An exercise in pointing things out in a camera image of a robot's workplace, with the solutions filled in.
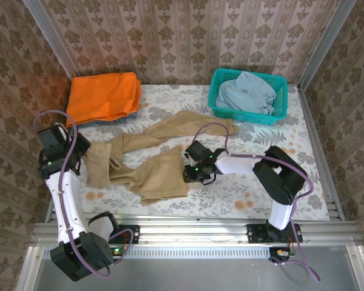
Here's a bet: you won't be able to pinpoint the floral tablecloth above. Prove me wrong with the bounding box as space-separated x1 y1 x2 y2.
53 84 331 221

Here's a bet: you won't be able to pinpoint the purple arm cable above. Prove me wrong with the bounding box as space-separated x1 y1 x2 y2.
33 110 135 279
190 122 322 283

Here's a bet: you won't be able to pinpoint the folded orange trousers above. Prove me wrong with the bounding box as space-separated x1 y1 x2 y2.
66 72 143 128

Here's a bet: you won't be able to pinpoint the aluminium corner post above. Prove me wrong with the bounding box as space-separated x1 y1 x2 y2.
21 0 79 79
297 0 357 90

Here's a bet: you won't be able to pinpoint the tan trousers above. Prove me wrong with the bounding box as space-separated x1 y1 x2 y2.
85 110 240 207

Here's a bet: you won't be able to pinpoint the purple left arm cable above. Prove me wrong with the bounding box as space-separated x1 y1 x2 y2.
33 110 135 279

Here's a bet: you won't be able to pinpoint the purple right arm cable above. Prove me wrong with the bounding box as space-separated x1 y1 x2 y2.
190 122 322 283

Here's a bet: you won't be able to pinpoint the grey metal panel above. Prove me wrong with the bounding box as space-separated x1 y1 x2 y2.
15 245 364 291

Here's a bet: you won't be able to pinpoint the folded blue jeans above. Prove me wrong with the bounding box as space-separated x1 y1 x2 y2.
90 111 140 125

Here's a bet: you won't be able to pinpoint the light blue trousers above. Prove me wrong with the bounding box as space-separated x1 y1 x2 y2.
215 71 277 115

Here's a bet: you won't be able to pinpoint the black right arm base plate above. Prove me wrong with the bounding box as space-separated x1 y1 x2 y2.
246 223 303 244

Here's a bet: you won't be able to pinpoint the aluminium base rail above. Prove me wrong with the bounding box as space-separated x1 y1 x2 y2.
30 212 362 246

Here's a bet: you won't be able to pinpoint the teal plastic basket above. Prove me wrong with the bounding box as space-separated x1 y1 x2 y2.
207 68 289 126

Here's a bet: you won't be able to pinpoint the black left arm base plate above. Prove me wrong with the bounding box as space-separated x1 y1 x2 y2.
107 224 140 245

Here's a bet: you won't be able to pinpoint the slotted grey cable duct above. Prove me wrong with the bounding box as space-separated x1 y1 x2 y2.
42 247 272 258

